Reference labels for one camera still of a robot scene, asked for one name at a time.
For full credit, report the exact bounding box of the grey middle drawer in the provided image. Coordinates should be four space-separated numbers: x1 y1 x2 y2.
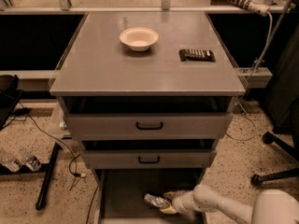
82 149 217 169

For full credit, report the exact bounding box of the black office chair base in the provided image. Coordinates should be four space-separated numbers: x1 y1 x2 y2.
250 132 299 188

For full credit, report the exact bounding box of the right clear water bottle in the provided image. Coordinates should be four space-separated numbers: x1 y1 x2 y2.
20 148 41 172

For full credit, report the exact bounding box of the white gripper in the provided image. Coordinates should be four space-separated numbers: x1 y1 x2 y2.
159 190 196 215

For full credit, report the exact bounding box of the black snack bar packet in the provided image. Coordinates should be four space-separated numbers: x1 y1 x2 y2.
178 49 216 63

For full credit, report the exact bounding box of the white cable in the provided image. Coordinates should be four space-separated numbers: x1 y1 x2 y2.
225 12 274 142

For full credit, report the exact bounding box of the white power strip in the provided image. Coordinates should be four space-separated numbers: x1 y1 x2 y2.
226 0 270 16

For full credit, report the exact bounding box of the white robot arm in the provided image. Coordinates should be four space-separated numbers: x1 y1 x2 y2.
158 184 299 224

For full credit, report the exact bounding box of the grey top drawer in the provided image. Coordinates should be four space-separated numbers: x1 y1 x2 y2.
65 113 233 141

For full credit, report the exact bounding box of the grey drawer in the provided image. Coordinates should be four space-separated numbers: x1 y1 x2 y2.
94 169 207 224
65 113 233 141
82 149 217 169

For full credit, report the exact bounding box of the clear water bottle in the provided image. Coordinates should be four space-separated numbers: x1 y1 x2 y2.
0 149 21 173
20 148 41 172

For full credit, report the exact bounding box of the grey drawer cabinet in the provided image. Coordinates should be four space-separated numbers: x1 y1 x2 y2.
50 10 246 224

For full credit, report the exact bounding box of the left clear water bottle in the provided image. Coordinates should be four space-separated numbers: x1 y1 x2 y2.
0 149 21 173

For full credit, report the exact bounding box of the black floor cable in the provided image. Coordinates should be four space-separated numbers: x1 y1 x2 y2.
8 101 100 224

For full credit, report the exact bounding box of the white bowl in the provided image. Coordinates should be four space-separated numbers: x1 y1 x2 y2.
120 27 159 51

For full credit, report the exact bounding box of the black stand base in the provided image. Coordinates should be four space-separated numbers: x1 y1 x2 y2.
0 143 62 211

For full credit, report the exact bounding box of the grey bottom drawer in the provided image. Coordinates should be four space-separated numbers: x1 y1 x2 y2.
94 169 207 224

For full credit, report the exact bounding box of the silver blue redbull can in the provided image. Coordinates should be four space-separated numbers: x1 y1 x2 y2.
143 193 170 209

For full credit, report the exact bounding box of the black chair left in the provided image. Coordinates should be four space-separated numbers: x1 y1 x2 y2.
0 75 30 130

